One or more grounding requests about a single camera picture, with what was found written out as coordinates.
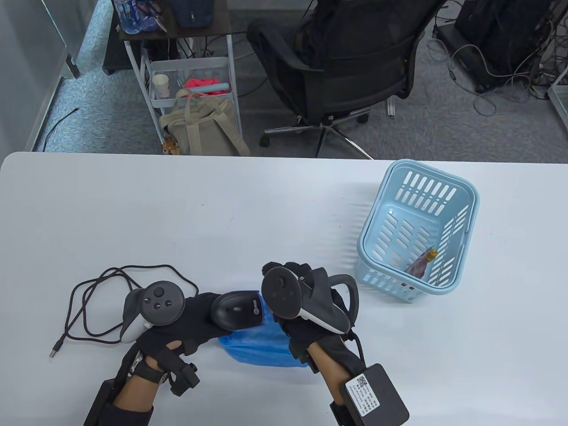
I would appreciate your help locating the person's right hand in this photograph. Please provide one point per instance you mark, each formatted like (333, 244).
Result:
(301, 337)

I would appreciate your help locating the person's left hand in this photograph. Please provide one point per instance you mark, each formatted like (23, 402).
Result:
(195, 319)

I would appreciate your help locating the grey hand controller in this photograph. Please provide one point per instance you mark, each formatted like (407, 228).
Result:
(284, 293)
(159, 304)

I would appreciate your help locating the black and blue barcode scanner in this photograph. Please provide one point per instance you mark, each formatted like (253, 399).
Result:
(235, 310)

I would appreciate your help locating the blue plastic bag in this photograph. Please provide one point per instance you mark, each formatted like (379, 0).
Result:
(257, 348)

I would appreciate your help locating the red ketchup package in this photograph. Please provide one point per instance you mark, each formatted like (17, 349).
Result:
(419, 266)

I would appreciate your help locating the black right forearm box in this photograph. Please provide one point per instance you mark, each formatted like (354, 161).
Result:
(377, 395)

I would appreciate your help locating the person's right forearm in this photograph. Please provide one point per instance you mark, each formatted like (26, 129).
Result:
(330, 372)

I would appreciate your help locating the person's left forearm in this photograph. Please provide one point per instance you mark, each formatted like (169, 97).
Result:
(140, 384)

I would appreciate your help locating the black left forearm box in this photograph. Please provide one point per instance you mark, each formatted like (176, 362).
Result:
(111, 406)

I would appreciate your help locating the light blue plastic basket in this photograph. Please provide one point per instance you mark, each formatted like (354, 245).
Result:
(390, 208)

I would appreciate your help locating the beige tote bag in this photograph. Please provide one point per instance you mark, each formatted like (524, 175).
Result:
(204, 128)

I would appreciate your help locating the teal cylinder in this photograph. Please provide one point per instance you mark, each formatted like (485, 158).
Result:
(213, 88)

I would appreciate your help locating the white paper cup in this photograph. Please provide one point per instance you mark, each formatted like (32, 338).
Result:
(161, 86)

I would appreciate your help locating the red cloth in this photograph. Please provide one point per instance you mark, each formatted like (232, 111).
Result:
(199, 83)

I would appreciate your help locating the white rolling cart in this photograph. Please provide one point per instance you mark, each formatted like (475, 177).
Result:
(234, 66)

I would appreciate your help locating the black floor case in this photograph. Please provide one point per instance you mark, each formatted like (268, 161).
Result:
(116, 57)

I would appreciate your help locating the black office chair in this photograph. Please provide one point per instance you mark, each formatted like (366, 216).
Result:
(355, 53)

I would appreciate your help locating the dark blue pouch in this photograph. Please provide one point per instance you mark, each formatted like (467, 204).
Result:
(193, 13)

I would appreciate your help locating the pack of water bottles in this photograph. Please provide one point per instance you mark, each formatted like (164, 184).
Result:
(128, 17)

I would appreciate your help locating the white metal rack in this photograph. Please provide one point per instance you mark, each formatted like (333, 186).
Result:
(560, 100)

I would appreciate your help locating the black computer equipment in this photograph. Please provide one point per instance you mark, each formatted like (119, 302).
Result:
(497, 35)

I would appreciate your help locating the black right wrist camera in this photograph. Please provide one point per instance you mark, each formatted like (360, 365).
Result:
(310, 366)

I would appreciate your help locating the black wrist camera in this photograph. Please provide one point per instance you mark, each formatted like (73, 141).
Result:
(186, 379)
(310, 366)

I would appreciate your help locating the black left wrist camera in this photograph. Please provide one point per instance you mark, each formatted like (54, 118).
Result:
(186, 379)

